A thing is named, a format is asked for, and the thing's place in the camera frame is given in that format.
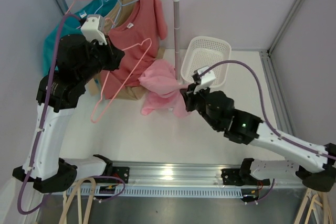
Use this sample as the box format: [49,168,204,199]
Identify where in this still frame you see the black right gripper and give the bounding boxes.
[181,82,220,131]

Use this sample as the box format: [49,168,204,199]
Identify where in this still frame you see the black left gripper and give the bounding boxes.
[77,35,124,84]

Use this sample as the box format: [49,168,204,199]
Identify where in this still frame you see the coral red t-shirt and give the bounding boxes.
[99,0,169,100]

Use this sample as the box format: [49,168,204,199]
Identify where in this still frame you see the pink t-shirt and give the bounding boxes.
[138,59,190,118]

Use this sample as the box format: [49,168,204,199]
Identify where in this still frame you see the pink wire hanger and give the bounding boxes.
[91,16,153,124]

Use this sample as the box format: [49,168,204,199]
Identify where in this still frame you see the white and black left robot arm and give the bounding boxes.
[13,34,125,194]

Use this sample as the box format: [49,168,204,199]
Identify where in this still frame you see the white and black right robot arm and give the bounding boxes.
[180,83,335,193]

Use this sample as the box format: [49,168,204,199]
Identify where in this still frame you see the tan t-shirt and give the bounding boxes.
[88,0,166,102]

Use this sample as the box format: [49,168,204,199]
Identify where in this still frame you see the teal t-shirt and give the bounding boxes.
[42,0,117,76]

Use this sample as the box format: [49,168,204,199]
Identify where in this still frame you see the white perforated plastic basket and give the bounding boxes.
[181,36,232,84]

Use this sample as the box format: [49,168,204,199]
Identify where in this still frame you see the beige wooden hangers left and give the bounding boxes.
[58,176,97,224]

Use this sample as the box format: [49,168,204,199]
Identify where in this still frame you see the beige wooden hangers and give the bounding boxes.
[58,176,97,224]
[294,189,333,224]

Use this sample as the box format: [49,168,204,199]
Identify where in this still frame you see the beige wooden hangers right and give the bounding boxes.
[294,189,333,224]

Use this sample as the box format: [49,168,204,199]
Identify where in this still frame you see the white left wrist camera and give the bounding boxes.
[80,14,107,46]

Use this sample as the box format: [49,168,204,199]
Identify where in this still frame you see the aluminium mounting rail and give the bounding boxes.
[111,161,302,187]

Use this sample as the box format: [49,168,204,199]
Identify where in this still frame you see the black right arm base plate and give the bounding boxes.
[221,168,259,187]

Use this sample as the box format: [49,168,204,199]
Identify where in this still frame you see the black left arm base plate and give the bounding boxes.
[105,166,130,184]

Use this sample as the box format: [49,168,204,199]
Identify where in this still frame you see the white slotted cable duct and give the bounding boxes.
[65,185,244,198]

